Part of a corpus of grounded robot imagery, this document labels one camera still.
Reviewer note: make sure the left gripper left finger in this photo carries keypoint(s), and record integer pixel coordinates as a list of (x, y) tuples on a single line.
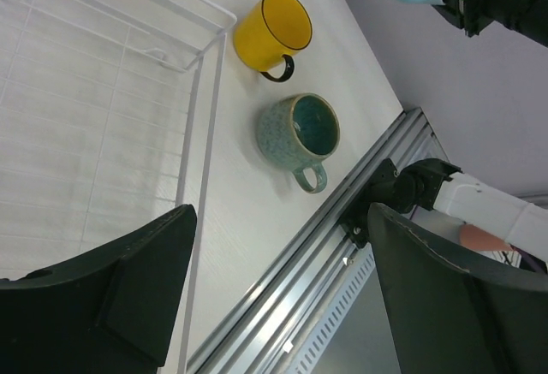
[(109, 310)]

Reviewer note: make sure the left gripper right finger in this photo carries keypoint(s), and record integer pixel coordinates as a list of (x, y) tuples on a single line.
[(452, 310)]

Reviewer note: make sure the teal speckled ceramic mug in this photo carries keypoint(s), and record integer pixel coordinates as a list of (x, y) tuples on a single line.
[(297, 134)]

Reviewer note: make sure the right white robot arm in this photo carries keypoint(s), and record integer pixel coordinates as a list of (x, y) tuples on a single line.
[(495, 220)]

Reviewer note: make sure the yellow enamel mug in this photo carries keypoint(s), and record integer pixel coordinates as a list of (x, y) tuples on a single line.
[(270, 35)]

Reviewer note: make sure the perforated cable duct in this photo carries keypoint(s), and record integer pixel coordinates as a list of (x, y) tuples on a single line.
[(329, 313)]

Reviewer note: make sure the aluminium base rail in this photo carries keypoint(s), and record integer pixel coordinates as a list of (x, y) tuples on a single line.
[(260, 334)]

